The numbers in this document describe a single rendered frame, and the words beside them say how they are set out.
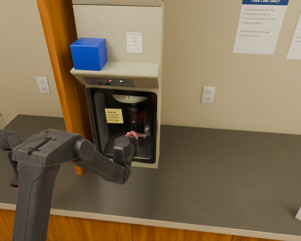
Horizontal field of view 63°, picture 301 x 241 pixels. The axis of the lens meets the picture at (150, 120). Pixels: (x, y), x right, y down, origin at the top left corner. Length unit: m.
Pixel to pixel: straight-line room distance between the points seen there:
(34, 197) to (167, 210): 0.72
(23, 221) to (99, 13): 0.71
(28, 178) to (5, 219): 1.00
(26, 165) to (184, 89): 1.15
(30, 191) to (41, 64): 1.24
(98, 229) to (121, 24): 0.92
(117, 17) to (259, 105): 1.02
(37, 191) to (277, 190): 1.09
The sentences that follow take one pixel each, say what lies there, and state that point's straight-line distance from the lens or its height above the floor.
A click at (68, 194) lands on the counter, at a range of 1.24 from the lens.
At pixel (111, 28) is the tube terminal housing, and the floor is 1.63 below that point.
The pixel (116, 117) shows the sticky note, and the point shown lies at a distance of 1.11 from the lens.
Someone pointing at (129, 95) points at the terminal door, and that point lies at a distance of 1.04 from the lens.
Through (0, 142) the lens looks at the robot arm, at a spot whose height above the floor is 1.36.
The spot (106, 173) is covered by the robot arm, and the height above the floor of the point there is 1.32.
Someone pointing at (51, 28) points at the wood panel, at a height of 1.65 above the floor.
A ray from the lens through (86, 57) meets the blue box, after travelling 0.92.
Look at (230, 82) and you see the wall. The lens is 1.51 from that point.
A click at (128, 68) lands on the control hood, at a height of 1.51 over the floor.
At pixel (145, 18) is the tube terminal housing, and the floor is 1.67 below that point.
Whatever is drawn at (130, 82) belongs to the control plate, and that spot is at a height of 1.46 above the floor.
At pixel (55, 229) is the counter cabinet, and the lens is 1.41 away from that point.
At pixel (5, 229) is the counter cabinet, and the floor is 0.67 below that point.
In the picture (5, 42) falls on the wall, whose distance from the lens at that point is 1.74.
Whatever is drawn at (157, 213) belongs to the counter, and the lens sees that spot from 1.12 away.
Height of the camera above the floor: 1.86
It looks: 34 degrees down
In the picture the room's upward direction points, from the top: straight up
